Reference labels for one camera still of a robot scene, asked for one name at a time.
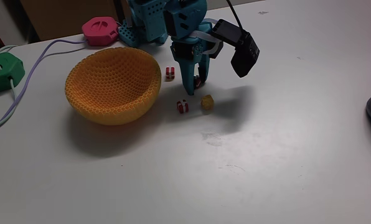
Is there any lilac cable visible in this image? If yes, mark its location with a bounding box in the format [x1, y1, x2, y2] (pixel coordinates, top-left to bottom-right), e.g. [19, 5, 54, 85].
[0, 38, 88, 136]

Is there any black cable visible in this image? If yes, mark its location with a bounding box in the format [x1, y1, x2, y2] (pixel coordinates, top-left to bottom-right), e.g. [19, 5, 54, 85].
[225, 0, 246, 32]

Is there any brown wooden panel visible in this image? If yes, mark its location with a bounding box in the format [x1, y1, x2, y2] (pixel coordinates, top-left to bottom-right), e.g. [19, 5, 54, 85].
[19, 0, 121, 43]

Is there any green hexagonal box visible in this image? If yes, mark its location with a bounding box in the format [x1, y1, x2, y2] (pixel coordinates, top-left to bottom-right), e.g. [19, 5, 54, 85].
[0, 51, 26, 93]

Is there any pink hexagonal box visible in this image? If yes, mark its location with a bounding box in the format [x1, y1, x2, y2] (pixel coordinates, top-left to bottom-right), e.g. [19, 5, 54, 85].
[81, 16, 120, 47]

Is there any yellow studded brick cube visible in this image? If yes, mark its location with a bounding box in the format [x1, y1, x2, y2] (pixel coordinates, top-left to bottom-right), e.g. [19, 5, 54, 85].
[200, 94, 215, 111]

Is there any yellow honeycomb basket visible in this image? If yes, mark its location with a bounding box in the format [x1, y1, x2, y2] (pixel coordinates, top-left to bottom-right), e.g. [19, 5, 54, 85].
[64, 46, 162, 126]

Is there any pale green cable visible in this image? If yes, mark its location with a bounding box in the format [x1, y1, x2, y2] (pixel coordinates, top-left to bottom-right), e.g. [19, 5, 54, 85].
[0, 44, 19, 55]
[0, 77, 20, 133]

